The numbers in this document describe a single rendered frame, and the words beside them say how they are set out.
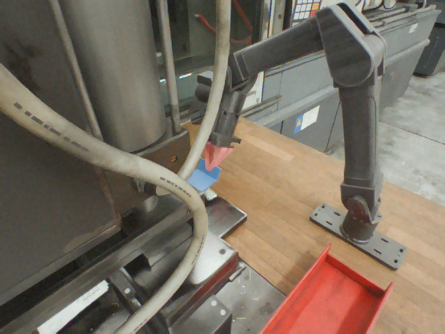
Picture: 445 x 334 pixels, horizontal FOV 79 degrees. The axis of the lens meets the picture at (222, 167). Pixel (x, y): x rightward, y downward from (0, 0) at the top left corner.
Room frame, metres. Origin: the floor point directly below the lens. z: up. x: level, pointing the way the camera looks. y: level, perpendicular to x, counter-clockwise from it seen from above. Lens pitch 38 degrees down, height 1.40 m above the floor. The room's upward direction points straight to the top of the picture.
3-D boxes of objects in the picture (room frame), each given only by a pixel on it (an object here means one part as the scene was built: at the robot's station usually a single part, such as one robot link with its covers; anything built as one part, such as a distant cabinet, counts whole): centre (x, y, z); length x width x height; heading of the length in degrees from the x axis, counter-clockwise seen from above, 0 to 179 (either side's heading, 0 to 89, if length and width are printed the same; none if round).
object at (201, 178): (0.48, 0.08, 0.98); 0.15 x 0.07 x 0.03; 139
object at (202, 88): (0.62, 0.01, 1.17); 0.12 x 0.09 x 0.12; 52
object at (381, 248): (0.39, -0.30, 0.94); 0.20 x 0.07 x 0.08; 46
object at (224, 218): (0.43, 0.06, 0.91); 0.17 x 0.16 x 0.02; 46
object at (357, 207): (0.39, -0.29, 1.00); 0.09 x 0.06 x 0.06; 142
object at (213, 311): (0.22, 0.09, 0.98); 0.20 x 0.10 x 0.01; 46
